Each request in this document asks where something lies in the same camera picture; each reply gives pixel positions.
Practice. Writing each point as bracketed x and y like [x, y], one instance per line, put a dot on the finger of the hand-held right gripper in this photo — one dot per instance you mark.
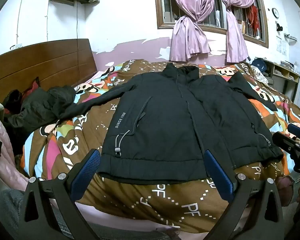
[283, 141]
[297, 131]

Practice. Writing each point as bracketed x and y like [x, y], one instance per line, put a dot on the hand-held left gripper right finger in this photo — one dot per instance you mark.
[218, 172]

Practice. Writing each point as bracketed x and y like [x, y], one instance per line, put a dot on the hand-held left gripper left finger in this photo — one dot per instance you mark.
[86, 170]

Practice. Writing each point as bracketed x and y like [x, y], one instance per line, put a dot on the black jacket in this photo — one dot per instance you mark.
[160, 120]

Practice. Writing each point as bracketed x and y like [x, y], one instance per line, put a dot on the person's right hand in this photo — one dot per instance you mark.
[286, 190]

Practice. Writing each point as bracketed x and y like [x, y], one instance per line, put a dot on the wooden shelf unit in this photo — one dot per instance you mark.
[285, 73]

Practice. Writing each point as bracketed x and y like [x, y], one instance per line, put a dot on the brown printed blanket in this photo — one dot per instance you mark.
[140, 200]

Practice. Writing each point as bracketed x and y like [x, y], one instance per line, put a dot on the dark blue cap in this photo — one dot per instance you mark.
[260, 64]

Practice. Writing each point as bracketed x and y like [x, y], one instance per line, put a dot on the dark green jacket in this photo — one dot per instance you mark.
[40, 107]

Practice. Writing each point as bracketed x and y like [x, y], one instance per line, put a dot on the pink quilted cloth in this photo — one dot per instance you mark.
[5, 167]

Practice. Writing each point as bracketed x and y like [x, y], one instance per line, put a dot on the grey cloth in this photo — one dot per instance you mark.
[10, 205]

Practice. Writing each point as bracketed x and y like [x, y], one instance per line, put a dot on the red and black cloth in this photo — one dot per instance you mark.
[15, 97]

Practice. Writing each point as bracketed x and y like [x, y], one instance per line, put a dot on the purple curtain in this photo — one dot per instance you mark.
[190, 37]
[236, 40]

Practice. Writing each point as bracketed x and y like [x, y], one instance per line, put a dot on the wooden headboard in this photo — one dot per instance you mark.
[40, 65]

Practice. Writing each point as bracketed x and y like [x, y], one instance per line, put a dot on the red hanging ornament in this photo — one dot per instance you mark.
[255, 17]

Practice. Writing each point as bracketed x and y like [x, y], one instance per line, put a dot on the paper sheets on wall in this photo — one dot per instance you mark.
[282, 45]

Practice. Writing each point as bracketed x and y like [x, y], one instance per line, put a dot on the black wall fixture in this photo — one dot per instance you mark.
[279, 27]

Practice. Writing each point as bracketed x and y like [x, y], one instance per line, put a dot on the round wall clock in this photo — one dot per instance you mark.
[275, 12]

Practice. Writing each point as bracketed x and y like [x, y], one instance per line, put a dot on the white wall socket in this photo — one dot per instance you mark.
[16, 46]

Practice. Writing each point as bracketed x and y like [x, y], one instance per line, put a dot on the barred window with brown frame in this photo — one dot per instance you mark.
[165, 5]

